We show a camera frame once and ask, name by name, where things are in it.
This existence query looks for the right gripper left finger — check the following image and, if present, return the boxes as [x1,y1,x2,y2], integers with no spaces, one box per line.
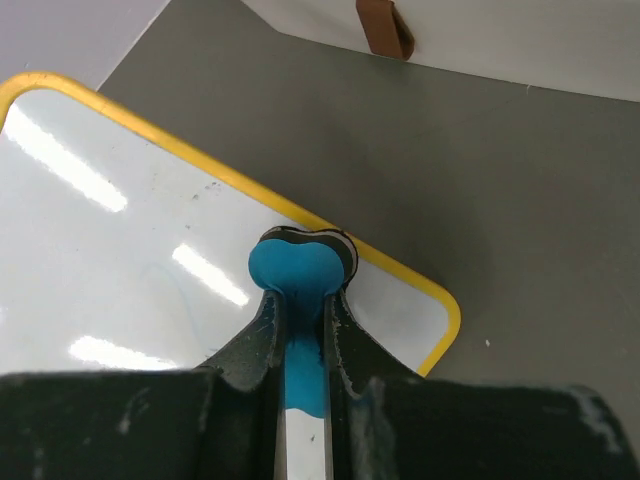
[199,291,287,479]

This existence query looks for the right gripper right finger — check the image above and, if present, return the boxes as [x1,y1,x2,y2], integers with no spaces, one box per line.
[322,289,424,479]

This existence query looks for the blue bone-shaped eraser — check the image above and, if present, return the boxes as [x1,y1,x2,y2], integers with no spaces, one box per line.
[248,226,359,418]

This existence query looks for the yellow framed whiteboard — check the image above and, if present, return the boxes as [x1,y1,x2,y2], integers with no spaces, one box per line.
[1,73,460,479]

